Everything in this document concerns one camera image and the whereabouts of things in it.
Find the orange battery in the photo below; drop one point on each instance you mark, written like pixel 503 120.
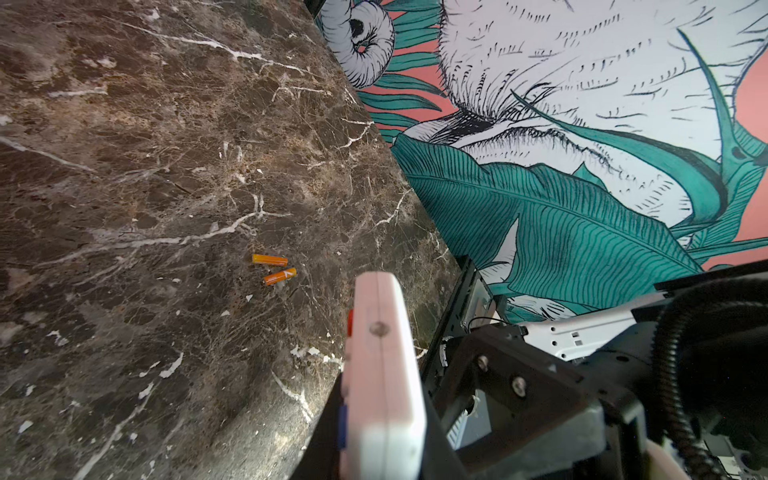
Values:
pixel 280 276
pixel 269 260

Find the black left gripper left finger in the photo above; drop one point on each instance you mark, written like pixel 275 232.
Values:
pixel 320 460

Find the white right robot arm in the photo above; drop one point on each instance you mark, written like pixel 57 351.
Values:
pixel 672 385

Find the white remote control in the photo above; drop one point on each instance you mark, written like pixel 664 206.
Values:
pixel 383 418

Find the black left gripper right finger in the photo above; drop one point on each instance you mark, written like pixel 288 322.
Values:
pixel 439 462

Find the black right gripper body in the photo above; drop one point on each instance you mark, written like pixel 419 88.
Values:
pixel 670 386

